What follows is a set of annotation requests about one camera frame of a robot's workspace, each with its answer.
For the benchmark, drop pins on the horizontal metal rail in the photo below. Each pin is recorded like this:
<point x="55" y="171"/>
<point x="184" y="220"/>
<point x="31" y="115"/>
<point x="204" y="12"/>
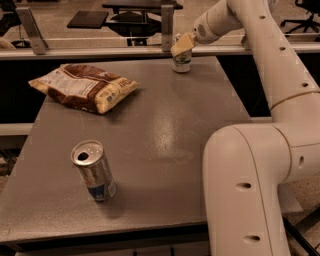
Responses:
<point x="116" y="53"/>

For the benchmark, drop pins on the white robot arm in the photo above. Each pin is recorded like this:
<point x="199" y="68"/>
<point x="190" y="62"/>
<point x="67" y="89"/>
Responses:
<point x="244" y="164"/>

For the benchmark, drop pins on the white green 7up can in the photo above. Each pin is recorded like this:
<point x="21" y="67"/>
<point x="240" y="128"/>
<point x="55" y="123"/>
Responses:
<point x="181" y="63"/>

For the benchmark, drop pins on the left metal railing bracket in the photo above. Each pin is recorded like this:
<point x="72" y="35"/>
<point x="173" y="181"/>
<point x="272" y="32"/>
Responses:
<point x="27" y="19"/>

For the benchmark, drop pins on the dark background table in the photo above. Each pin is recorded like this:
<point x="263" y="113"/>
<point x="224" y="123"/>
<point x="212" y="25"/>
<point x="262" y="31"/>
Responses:
<point x="136" y="20"/>

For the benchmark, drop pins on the brown white chip bag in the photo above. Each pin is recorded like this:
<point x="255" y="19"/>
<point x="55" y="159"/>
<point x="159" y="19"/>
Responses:
<point x="84" y="87"/>

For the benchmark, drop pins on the middle metal railing bracket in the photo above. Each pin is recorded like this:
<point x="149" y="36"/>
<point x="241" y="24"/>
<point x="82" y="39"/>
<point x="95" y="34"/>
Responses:
<point x="167" y="11"/>

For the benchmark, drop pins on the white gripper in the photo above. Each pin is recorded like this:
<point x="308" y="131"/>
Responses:
<point x="201" y="32"/>

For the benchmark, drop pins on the black office chair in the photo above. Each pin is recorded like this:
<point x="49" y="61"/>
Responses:
<point x="313" y="8"/>

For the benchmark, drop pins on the silver blue energy drink can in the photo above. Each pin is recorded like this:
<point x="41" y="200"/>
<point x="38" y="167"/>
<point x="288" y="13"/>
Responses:
<point x="89" y="158"/>

